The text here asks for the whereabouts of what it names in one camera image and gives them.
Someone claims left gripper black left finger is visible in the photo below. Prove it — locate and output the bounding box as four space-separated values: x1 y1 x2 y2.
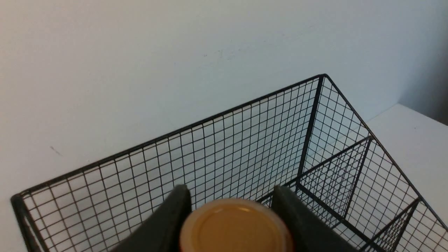
113 185 192 252

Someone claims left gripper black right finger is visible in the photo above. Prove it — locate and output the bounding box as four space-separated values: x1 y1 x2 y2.
272 185 357 252

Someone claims red-label soy sauce bottle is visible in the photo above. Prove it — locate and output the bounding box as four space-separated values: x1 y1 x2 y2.
179 198 294 252

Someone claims black wire mesh rack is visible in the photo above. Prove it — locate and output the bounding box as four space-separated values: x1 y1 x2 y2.
10 74 448 252

